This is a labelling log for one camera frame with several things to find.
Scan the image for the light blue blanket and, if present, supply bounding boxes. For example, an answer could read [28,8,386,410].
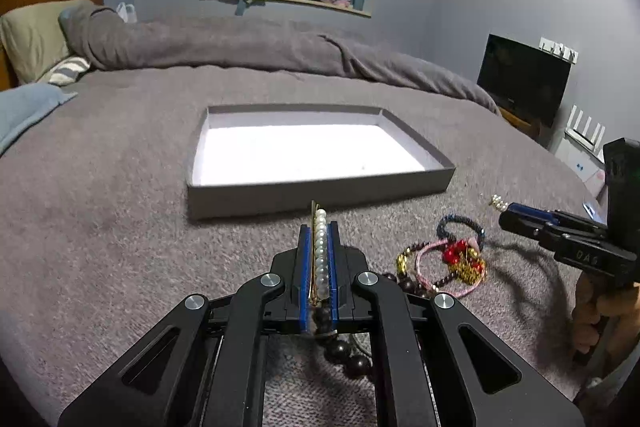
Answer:
[0,83,77,154]

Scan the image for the dark blue beaded bracelet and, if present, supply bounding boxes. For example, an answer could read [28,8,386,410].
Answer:
[436,213,488,253]

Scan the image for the grey bed blanket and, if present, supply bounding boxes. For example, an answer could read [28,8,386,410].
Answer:
[1,5,590,425]

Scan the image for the white wall hook rack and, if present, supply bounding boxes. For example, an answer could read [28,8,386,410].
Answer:
[538,37,578,64]

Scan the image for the person's right hand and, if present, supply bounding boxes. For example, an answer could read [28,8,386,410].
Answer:
[572,273,639,365]

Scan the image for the black television screen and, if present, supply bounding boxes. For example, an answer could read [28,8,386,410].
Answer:
[477,34,572,128]

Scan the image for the white wifi router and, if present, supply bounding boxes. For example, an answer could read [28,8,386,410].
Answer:
[564,105,606,161]

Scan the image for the patterned sleeve forearm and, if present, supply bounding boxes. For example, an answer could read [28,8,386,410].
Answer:
[573,353,638,423]

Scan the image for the grey shallow cardboard tray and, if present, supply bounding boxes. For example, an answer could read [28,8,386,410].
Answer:
[186,104,456,220]

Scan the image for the white plastic bag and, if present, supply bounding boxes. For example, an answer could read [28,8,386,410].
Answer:
[116,2,138,24]

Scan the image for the striped grey white pillow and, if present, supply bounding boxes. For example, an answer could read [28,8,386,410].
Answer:
[38,56,91,87]

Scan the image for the garnet bead bracelet gold charm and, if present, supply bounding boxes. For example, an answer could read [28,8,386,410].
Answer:
[396,239,454,297]

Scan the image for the wooden tv stand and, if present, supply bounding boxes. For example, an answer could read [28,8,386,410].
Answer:
[499,107,541,141]

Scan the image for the olive green pillow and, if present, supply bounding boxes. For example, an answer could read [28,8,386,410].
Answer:
[1,0,92,84]

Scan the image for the pink cord bracelet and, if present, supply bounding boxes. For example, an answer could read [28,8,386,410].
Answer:
[413,237,490,299]

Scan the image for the wooden window shelf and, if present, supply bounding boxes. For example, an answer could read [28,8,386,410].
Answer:
[199,0,373,18]

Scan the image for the large dark bead bracelet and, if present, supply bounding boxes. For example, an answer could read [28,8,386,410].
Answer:
[310,272,436,381]

